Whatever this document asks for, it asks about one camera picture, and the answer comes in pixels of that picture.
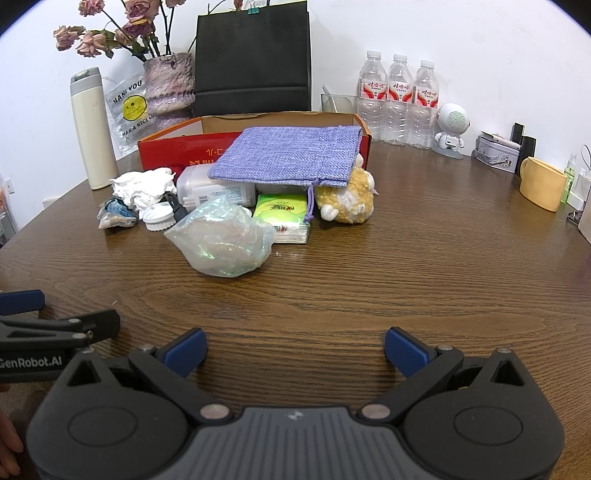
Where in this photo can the person's left hand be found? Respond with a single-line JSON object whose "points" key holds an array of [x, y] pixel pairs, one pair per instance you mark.
{"points": [[9, 438]]}

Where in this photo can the purple burlap pouch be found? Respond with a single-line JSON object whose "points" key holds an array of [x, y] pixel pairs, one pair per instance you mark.
{"points": [[286, 154]]}

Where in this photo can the white spoon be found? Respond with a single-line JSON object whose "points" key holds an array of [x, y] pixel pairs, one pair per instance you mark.
{"points": [[328, 94]]}

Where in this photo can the white robot figure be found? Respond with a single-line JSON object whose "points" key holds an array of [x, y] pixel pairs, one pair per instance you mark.
{"points": [[452, 122]]}

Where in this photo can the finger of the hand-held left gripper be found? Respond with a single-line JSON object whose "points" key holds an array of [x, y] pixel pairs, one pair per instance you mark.
{"points": [[99, 325], [21, 302]]}

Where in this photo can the black paper bag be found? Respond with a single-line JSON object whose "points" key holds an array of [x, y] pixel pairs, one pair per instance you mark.
{"points": [[251, 60]]}

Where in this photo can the iridescent plastic bag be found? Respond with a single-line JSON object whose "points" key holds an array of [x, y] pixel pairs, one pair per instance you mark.
{"points": [[221, 240]]}

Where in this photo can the yellow plush toy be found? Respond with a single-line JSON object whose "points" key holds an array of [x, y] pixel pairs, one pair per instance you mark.
{"points": [[346, 198]]}

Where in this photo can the white round brush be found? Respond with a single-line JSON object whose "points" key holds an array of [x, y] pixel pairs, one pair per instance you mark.
{"points": [[159, 219]]}

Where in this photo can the pink and white device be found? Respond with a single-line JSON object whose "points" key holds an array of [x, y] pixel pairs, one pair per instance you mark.
{"points": [[498, 138]]}

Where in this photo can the green binder clip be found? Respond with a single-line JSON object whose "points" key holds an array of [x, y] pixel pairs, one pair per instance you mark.
{"points": [[253, 10]]}

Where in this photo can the yellow cup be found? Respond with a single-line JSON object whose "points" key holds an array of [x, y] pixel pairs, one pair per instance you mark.
{"points": [[542, 184]]}

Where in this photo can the glass cup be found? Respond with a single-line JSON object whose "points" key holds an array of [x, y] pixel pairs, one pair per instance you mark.
{"points": [[344, 104]]}

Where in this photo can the clear water bottle red label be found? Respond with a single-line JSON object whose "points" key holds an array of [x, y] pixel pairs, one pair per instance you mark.
{"points": [[425, 99], [399, 97], [371, 92]]}

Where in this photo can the cream thermos bottle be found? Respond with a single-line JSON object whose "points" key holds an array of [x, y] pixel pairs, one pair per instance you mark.
{"points": [[92, 134]]}

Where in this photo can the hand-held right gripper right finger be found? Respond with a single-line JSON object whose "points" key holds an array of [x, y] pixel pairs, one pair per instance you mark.
{"points": [[406, 351]]}

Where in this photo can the clear smiley plastic bag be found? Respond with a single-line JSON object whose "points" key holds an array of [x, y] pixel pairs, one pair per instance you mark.
{"points": [[131, 108]]}

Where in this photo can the pink textured vase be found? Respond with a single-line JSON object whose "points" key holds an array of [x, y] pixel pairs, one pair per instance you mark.
{"points": [[168, 87]]}

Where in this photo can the tall black block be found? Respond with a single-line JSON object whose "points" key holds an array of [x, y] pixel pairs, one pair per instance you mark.
{"points": [[518, 131]]}

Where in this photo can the bunch of dried pink roses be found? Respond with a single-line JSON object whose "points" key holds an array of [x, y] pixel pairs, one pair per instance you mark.
{"points": [[138, 25]]}

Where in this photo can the green tissue pack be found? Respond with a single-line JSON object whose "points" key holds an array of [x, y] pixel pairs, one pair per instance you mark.
{"points": [[281, 212]]}

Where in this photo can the white tissue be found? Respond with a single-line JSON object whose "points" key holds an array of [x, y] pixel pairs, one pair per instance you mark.
{"points": [[138, 189]]}

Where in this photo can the green spray bottle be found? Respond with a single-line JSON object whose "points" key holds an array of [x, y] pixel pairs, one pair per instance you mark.
{"points": [[569, 177]]}

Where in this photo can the grey tin box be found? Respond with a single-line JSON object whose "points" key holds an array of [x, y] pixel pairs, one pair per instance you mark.
{"points": [[496, 159]]}

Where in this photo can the blue wrapper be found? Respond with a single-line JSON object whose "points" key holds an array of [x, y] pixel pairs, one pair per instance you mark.
{"points": [[115, 214]]}

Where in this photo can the wooden desktop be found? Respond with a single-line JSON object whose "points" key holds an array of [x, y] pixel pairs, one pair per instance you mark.
{"points": [[346, 286]]}

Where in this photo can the red cardboard box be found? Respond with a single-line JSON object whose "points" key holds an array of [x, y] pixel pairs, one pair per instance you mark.
{"points": [[184, 152]]}

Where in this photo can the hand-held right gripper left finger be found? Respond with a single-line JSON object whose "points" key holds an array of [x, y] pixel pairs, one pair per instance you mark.
{"points": [[187, 351]]}

